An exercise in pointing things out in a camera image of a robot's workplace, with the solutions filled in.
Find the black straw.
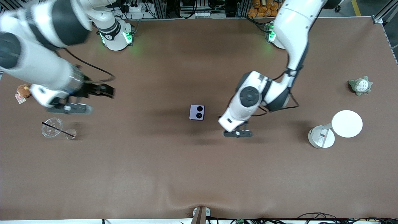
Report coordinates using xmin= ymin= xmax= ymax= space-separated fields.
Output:
xmin=42 ymin=122 xmax=75 ymax=137

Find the clear plastic cup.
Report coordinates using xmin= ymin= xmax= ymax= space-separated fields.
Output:
xmin=41 ymin=118 xmax=63 ymax=138

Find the brown plush toy with tag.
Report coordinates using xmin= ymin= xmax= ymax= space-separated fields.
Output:
xmin=15 ymin=85 xmax=31 ymax=105

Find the white power strip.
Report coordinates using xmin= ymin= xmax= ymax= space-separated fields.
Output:
xmin=120 ymin=2 xmax=146 ymax=13

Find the white desk lamp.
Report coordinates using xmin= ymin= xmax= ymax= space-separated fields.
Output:
xmin=308 ymin=110 xmax=363 ymax=149

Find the grey-green plush toy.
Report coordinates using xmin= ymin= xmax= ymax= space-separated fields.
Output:
xmin=348 ymin=76 xmax=373 ymax=96

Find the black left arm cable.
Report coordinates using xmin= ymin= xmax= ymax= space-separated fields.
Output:
xmin=227 ymin=69 xmax=299 ymax=117

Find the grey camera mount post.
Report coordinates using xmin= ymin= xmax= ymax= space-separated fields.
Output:
xmin=191 ymin=206 xmax=211 ymax=224

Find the black cable loop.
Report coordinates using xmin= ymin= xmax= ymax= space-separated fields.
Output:
xmin=297 ymin=212 xmax=338 ymax=220

